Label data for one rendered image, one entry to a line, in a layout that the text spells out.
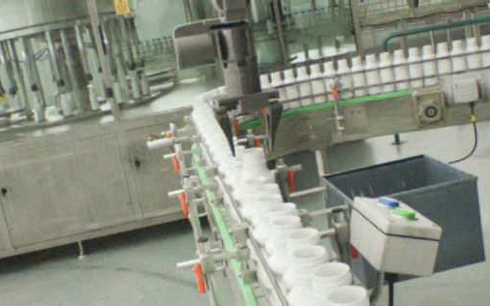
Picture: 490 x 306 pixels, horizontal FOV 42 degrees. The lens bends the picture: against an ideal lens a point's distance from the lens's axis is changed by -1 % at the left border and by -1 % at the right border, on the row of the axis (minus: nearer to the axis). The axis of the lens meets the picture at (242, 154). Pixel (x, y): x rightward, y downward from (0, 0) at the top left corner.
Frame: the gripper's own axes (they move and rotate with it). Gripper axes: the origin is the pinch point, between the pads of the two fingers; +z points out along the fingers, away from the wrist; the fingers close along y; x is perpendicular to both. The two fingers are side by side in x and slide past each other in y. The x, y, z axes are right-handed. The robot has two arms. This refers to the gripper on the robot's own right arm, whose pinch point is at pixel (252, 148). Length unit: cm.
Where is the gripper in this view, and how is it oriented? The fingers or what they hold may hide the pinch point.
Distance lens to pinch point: 106.4
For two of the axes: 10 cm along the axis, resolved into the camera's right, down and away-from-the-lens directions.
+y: -9.8, 1.7, -1.1
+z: 1.4, 9.7, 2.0
